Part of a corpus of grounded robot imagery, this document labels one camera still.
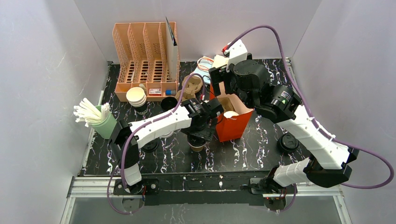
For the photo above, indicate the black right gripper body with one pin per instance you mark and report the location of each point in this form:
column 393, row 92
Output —
column 217, row 78

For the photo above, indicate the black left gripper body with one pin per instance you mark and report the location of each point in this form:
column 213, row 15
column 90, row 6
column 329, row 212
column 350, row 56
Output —
column 213, row 109

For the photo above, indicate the kraft paper cup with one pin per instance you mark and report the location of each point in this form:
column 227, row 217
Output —
column 231, row 115
column 197, row 148

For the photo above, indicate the brown pulp cup carrier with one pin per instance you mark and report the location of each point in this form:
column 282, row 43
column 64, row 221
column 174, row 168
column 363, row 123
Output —
column 226, row 104
column 194, row 85

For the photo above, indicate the orange paper bag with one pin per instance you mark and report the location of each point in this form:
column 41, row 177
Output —
column 229, row 129

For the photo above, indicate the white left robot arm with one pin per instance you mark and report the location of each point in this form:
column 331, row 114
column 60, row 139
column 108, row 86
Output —
column 129, row 139

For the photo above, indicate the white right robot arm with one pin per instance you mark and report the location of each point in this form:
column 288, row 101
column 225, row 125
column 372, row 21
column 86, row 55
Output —
column 328, row 164

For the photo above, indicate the black paper cup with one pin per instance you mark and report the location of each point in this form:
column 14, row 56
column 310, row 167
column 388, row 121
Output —
column 168, row 103

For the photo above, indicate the white cup lid underneath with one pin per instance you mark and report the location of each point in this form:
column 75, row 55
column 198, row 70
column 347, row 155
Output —
column 167, row 135

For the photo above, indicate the blue capped small bottle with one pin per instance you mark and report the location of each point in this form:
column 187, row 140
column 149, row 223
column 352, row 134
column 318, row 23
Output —
column 170, row 92

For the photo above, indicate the light blue paper bag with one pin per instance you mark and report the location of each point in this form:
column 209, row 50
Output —
column 203, row 66

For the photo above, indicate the red white small box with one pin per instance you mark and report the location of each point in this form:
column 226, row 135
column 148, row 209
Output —
column 155, row 91

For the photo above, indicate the grey folder in organizer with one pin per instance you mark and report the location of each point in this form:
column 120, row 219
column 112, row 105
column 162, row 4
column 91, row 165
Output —
column 172, row 49

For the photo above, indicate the orange plastic file organizer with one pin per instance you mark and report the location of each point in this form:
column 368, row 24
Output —
column 141, row 49

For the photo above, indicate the green straw holder cup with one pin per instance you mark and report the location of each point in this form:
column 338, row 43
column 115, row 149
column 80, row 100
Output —
column 107, row 124

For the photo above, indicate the white wrapped straws bundle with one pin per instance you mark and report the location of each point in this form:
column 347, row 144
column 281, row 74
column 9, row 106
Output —
column 89, row 114

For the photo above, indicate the aluminium rail frame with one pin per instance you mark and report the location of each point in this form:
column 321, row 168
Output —
column 90, row 201

